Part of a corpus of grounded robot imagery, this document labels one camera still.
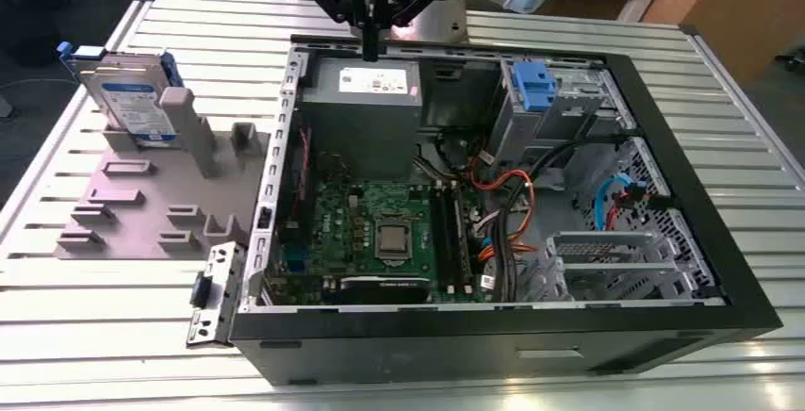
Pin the black RAM slot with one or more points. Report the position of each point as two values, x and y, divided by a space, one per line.
463 251
443 241

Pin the grey parts rack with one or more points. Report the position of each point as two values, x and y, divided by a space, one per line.
158 194

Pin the black office chair base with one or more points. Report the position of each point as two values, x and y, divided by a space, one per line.
793 57

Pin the black graphics card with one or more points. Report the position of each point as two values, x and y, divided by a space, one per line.
383 288

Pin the green motherboard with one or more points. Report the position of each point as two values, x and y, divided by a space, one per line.
339 203

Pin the brown wooden cabinet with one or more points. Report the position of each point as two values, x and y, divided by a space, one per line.
742 15

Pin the dark bulky object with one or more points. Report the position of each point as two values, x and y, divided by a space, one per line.
31 29

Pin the metal drive cage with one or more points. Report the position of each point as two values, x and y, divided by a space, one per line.
553 133

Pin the blue drive latch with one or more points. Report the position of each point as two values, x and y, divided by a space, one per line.
533 81

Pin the CPU socket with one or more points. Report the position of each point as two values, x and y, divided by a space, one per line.
394 261

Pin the grey power supply unit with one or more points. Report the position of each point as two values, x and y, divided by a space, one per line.
358 137

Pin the hard disk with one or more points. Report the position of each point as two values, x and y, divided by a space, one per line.
128 100

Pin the black PC case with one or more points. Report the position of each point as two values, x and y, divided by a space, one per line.
441 350

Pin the metal slot bracket cover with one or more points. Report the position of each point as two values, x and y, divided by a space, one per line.
220 288

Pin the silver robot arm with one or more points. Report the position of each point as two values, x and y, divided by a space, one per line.
441 20

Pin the silver CPU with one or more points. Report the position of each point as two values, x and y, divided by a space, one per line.
392 240

